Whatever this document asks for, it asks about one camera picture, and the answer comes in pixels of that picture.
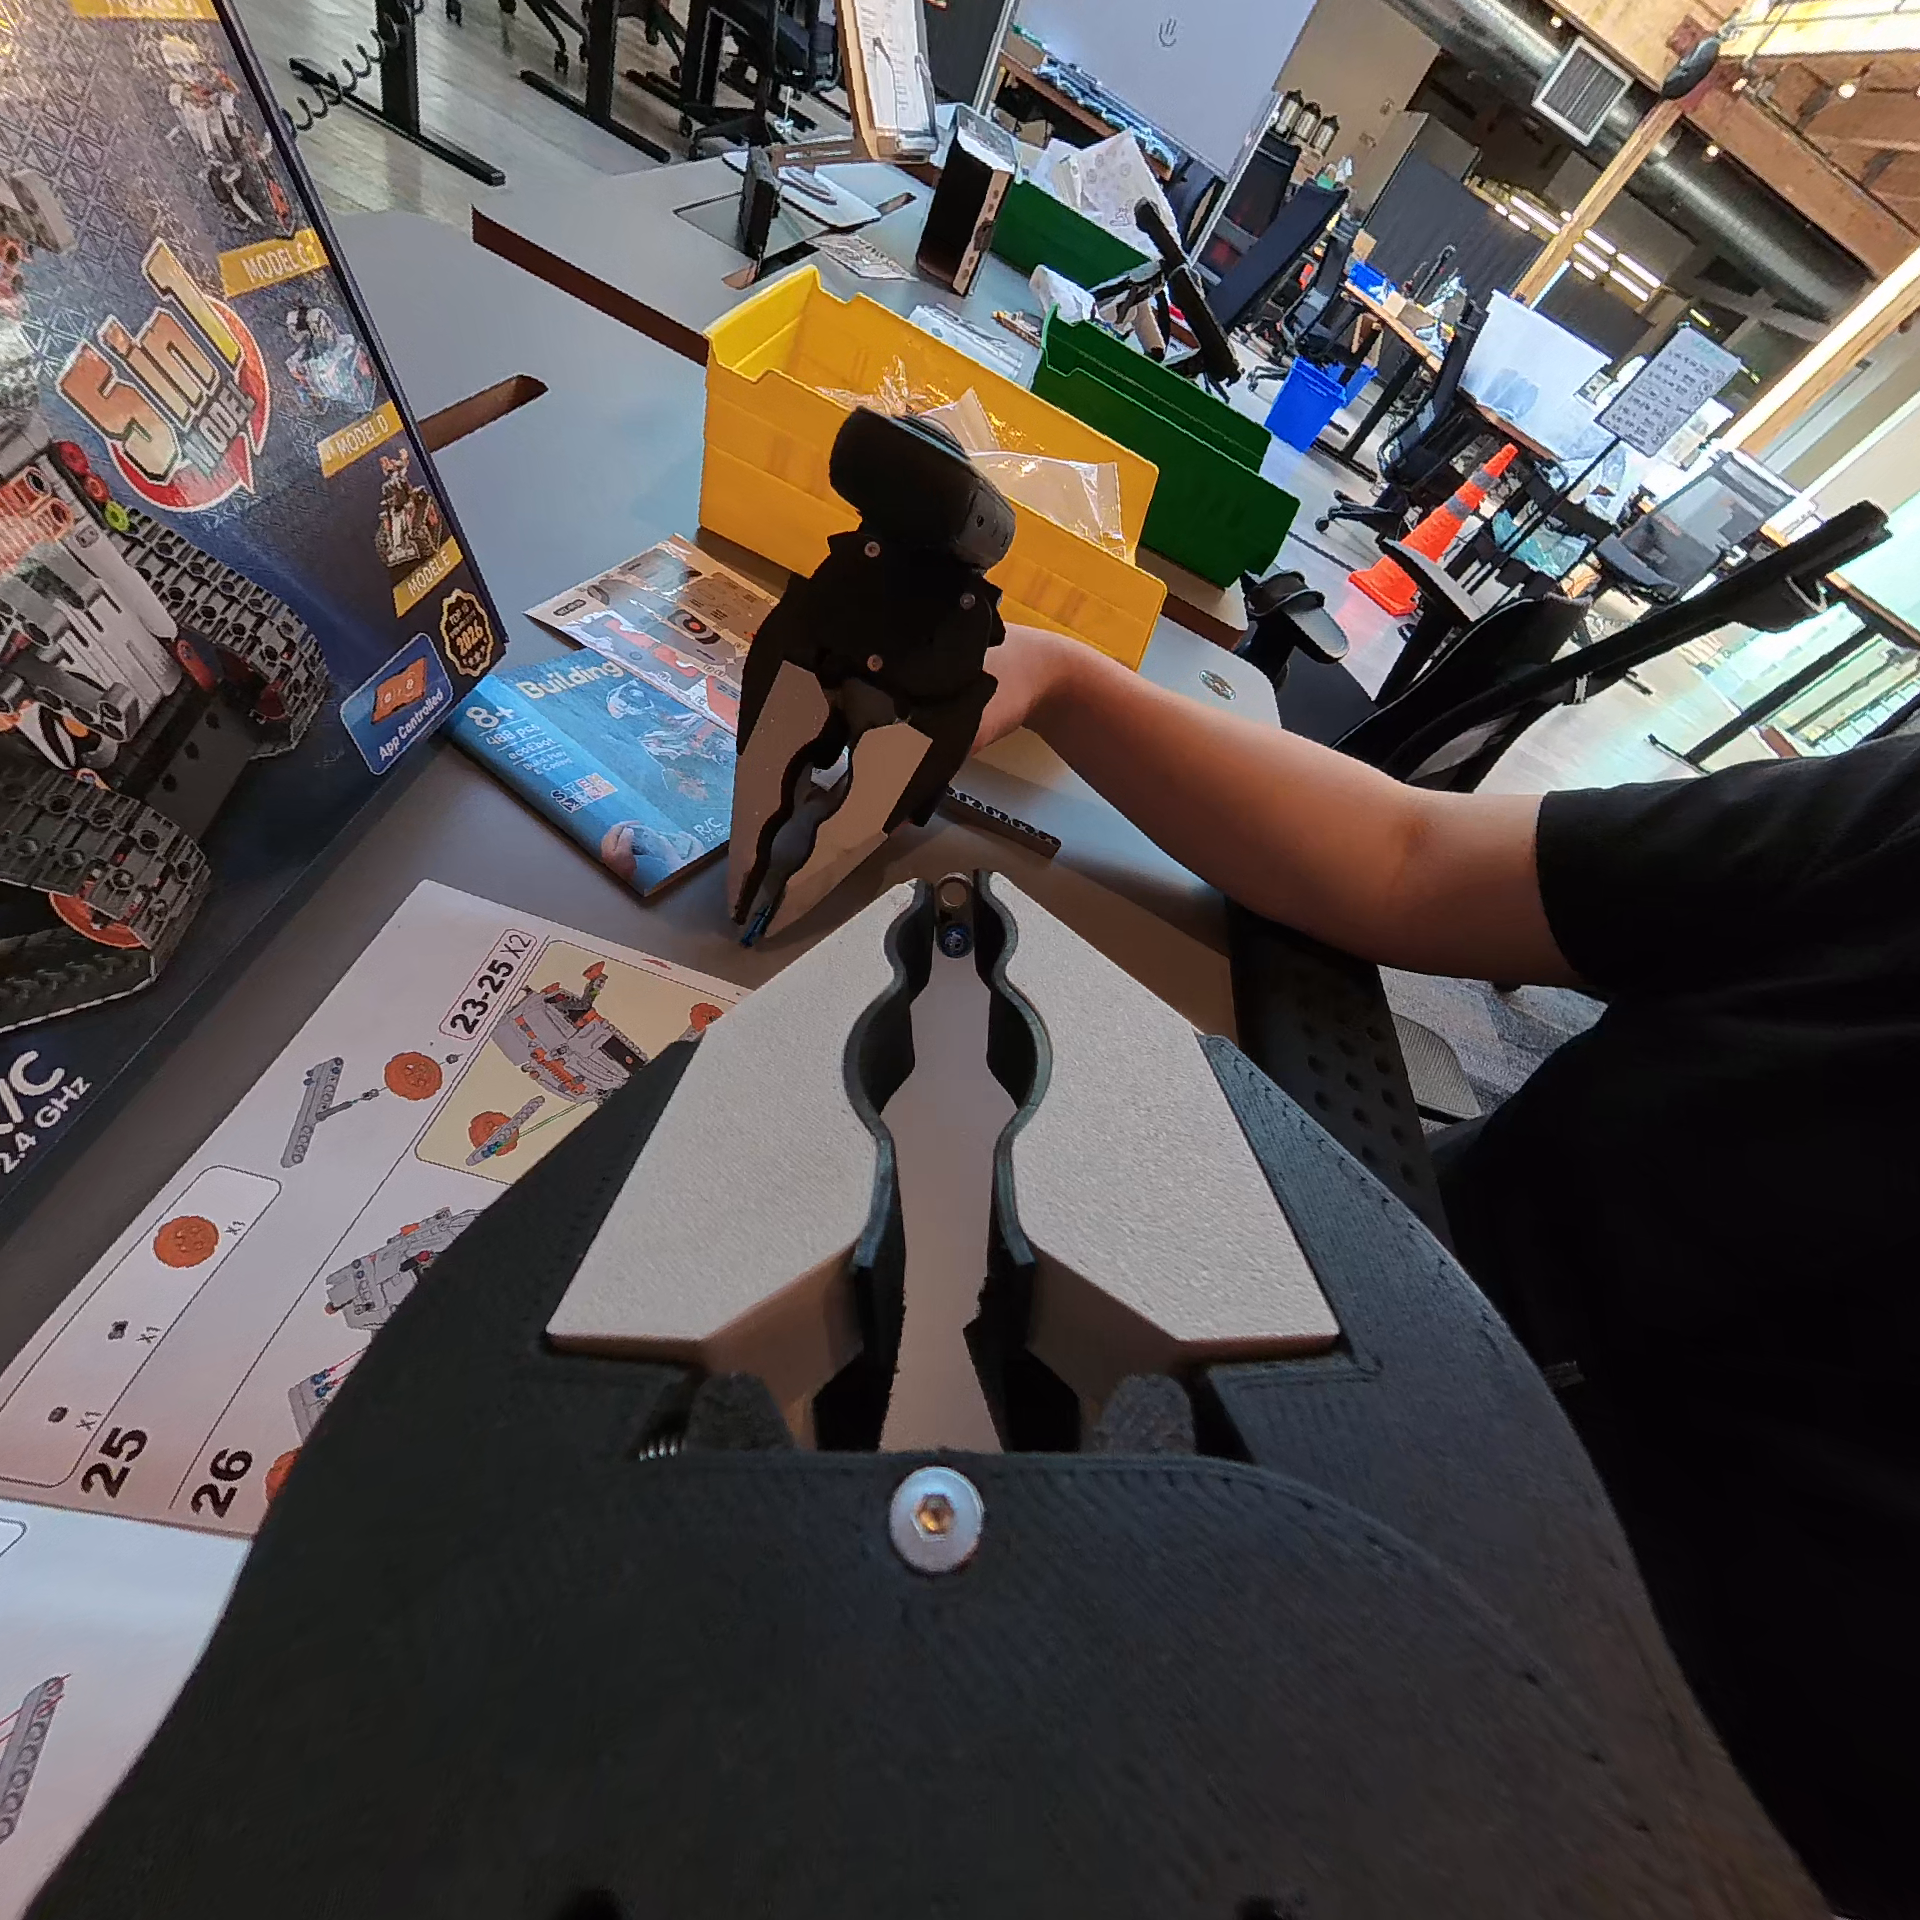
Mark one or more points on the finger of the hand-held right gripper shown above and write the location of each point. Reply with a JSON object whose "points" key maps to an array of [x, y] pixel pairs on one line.
{"points": [[869, 809], [765, 809]]}

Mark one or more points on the white sign on stand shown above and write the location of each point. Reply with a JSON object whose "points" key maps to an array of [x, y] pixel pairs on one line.
{"points": [[1670, 394]]}

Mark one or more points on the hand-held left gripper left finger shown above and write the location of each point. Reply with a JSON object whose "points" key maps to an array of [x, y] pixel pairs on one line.
{"points": [[704, 1200]]}

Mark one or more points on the wooden board with paper sheet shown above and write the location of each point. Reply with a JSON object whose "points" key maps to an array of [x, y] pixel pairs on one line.
{"points": [[893, 76]]}

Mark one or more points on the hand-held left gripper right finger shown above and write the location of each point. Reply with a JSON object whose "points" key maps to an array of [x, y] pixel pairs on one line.
{"points": [[1171, 1200]]}

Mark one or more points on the blue robot kit box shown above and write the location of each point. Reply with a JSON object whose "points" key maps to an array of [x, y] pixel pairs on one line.
{"points": [[181, 525]]}

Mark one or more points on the yellow bag bin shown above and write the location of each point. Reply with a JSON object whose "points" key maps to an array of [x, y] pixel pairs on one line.
{"points": [[779, 464]]}

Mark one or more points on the person's right forearm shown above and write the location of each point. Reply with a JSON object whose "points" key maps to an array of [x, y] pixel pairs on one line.
{"points": [[1275, 809]]}

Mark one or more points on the green bin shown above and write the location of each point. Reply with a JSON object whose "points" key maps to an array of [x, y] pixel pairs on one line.
{"points": [[1185, 480], [1059, 234]]}

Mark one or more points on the blue recycling bin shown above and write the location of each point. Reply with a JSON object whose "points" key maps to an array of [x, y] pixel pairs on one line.
{"points": [[1301, 406]]}

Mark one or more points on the whiteboard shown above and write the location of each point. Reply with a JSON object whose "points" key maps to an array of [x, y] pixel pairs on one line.
{"points": [[1171, 76]]}

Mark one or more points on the small blue booklet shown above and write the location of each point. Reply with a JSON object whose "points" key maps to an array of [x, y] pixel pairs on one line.
{"points": [[600, 765]]}

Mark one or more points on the clear plastic bags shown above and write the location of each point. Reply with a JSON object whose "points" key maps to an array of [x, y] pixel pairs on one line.
{"points": [[1035, 480]]}

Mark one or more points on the orange traffic cone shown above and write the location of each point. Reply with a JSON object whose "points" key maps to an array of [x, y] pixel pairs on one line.
{"points": [[1440, 534]]}

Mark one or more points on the sticker sheet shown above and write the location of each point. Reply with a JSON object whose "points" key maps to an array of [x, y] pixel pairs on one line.
{"points": [[646, 616]]}

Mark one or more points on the dark grey beam piece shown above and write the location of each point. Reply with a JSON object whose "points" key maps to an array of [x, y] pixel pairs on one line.
{"points": [[1005, 822]]}

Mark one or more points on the black office chair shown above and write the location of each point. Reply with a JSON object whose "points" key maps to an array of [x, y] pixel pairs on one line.
{"points": [[1320, 1049], [1499, 690]]}

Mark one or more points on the black box with wooden edge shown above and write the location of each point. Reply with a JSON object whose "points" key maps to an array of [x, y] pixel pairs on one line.
{"points": [[967, 210]]}

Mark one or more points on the open instruction booklet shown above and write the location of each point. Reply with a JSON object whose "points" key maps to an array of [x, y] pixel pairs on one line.
{"points": [[301, 1200]]}

